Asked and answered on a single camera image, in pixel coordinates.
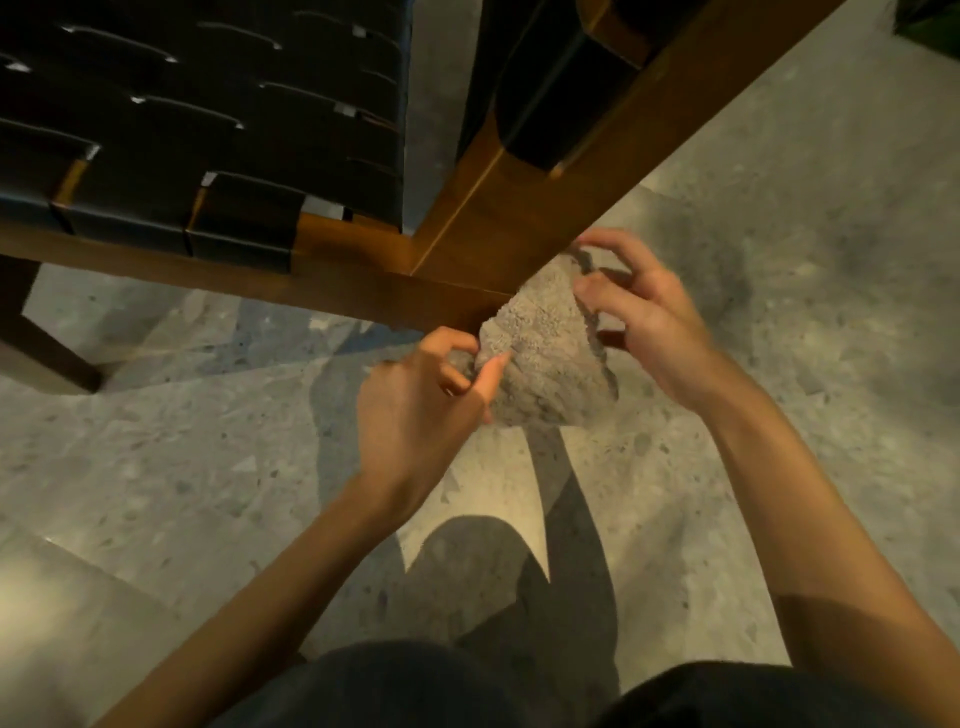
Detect person's right hand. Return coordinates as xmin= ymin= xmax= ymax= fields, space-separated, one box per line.
xmin=570 ymin=227 xmax=741 ymax=419

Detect person's left hand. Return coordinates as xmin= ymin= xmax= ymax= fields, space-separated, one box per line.
xmin=352 ymin=326 xmax=516 ymax=520

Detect grey textured cloth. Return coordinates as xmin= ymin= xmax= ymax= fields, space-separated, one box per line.
xmin=448 ymin=251 xmax=621 ymax=429

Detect person's left forearm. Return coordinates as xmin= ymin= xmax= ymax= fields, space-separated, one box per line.
xmin=90 ymin=477 xmax=426 ymax=728

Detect person's right forearm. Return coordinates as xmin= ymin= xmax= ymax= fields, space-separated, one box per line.
xmin=693 ymin=372 xmax=960 ymax=728

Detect person's dark shorts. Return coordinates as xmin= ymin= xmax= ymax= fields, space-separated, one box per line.
xmin=213 ymin=637 xmax=927 ymax=728

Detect dark green object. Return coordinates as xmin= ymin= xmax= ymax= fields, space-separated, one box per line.
xmin=892 ymin=0 xmax=960 ymax=63

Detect wooden chair black woven straps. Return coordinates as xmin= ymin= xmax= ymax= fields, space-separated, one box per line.
xmin=0 ymin=0 xmax=849 ymax=396

